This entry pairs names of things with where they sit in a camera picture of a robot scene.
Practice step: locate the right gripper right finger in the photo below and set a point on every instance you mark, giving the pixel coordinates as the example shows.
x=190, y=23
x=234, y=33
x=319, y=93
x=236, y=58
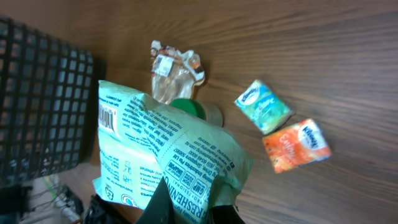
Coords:
x=225, y=214

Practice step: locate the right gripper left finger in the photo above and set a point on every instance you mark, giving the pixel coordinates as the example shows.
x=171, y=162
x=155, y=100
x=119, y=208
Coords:
x=160, y=209

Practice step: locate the light green wipes packet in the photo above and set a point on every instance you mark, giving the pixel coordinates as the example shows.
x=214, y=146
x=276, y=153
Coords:
x=142, y=142

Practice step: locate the orange tissue pack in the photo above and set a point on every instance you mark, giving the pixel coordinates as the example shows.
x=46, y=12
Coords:
x=297, y=145

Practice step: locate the green lid jar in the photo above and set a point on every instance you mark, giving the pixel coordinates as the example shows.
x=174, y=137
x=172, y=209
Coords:
x=206, y=111

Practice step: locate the teal tissue pack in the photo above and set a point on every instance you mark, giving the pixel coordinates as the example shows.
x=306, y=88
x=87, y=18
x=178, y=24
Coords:
x=266, y=111

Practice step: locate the beige snack bag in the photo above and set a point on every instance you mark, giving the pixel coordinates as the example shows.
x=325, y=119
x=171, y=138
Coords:
x=175, y=74

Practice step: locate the grey plastic mesh basket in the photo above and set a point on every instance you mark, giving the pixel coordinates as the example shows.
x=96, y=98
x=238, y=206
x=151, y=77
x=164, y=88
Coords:
x=48, y=89

